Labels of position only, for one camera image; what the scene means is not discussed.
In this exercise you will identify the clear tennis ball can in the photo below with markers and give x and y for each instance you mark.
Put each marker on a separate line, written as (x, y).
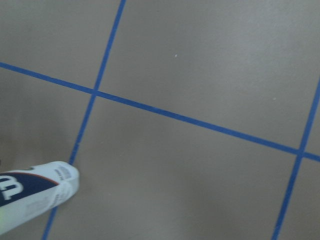
(27, 193)

